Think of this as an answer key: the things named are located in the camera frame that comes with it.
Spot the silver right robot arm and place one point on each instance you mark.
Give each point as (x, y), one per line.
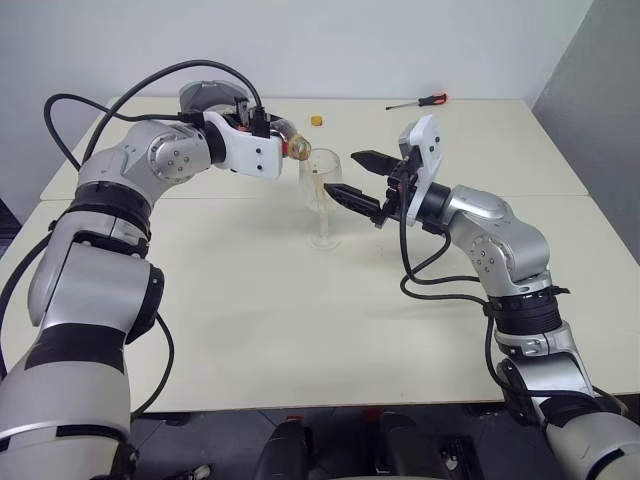
(520, 250)

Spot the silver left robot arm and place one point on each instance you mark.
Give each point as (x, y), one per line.
(100, 280)

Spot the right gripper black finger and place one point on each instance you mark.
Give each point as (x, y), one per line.
(350, 196)
(375, 161)

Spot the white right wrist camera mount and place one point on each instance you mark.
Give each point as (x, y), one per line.
(425, 145)

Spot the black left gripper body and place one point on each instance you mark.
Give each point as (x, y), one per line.
(262, 122)

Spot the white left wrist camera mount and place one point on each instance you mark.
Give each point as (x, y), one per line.
(255, 160)

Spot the clear wine glass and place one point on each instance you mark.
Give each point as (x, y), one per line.
(320, 242)

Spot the yellow bottle cap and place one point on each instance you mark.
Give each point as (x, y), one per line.
(316, 120)

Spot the dark rounded shape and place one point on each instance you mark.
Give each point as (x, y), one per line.
(285, 450)

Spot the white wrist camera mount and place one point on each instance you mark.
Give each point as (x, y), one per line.
(255, 160)
(425, 145)

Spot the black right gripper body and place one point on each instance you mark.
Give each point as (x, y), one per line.
(397, 192)

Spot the grey partition panel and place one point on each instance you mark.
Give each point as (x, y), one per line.
(590, 125)

